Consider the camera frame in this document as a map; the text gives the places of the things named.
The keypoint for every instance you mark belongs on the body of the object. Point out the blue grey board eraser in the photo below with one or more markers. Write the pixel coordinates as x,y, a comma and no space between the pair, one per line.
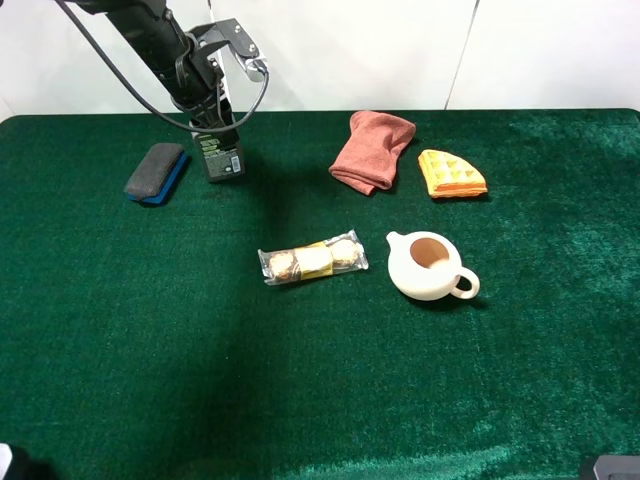
157,174

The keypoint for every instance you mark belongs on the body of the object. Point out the grey device bottom right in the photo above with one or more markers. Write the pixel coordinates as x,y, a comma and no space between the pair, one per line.
611,467

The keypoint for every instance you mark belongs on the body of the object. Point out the white ceramic teapot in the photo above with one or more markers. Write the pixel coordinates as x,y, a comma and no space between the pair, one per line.
426,266

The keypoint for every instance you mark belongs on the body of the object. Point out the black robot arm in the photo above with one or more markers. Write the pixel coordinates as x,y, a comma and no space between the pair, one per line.
142,24

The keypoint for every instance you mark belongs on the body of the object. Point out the folded red cloth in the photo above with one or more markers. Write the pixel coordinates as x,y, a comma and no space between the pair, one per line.
368,160

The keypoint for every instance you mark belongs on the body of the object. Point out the wrapped pastry pack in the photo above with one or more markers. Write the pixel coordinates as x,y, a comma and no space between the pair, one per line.
340,254

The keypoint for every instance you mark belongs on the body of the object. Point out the grey pump soap bottle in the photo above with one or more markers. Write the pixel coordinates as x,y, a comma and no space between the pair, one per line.
220,155

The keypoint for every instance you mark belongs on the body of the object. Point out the yellow waffle toy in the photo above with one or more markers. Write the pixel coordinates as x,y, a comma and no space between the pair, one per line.
450,176

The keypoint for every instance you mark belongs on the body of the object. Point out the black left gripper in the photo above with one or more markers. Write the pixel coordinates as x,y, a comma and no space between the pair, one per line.
195,67

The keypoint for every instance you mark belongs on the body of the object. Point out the green velvet table cover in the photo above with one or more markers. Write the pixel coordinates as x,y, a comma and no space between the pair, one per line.
143,343

